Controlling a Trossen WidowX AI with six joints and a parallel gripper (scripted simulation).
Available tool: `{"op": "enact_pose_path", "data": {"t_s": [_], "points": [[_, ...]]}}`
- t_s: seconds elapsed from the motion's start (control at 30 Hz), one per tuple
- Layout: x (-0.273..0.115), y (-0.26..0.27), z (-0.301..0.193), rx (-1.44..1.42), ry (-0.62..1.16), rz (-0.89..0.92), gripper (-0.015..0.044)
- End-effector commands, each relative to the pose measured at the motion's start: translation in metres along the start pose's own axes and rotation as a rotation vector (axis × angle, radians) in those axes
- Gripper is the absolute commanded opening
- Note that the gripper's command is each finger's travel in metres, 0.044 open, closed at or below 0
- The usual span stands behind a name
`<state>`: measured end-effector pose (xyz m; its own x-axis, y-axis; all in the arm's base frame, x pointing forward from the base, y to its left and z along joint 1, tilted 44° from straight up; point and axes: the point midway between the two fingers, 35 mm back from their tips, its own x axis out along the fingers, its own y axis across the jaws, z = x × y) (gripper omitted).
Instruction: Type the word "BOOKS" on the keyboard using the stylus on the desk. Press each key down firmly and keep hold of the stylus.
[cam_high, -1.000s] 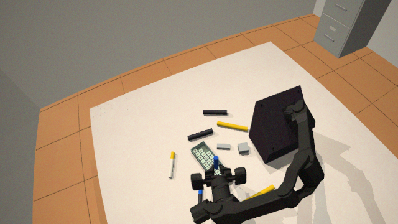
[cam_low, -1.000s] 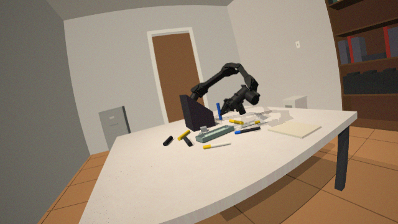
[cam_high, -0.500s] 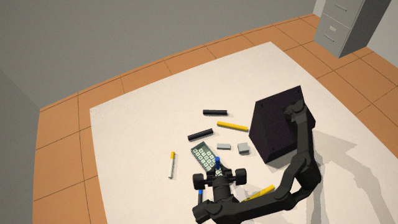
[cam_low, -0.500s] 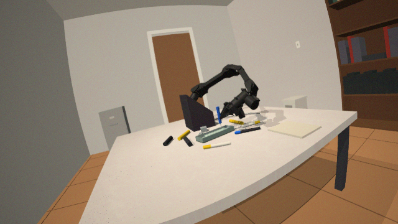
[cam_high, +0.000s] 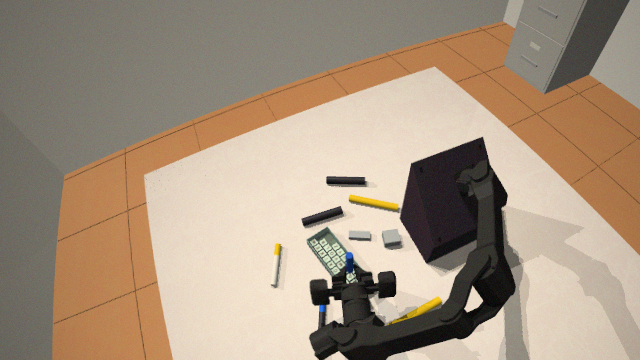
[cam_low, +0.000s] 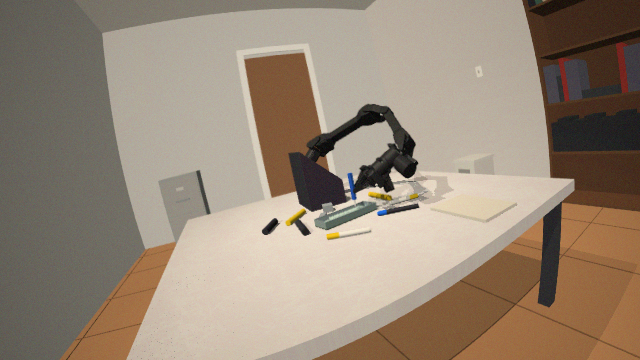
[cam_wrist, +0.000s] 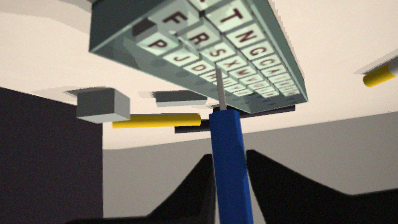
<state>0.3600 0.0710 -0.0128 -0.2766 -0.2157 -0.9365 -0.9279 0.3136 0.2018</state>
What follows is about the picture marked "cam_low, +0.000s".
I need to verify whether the blue stylus with silver tip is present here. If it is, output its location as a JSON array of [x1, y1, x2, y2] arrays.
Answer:
[[348, 173, 357, 207]]

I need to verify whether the black and blue marker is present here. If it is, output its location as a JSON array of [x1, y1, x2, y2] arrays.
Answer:
[[377, 204, 419, 216]]

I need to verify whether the black cylinder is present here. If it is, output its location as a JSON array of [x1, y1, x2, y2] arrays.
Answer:
[[262, 218, 278, 235], [295, 220, 309, 236]]

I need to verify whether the beige flat square pad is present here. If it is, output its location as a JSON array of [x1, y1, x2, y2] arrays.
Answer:
[[430, 194, 517, 223]]

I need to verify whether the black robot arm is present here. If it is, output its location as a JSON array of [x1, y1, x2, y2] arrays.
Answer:
[[305, 104, 418, 193]]

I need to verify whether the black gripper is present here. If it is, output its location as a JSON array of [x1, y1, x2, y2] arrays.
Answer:
[[353, 156, 392, 194]]

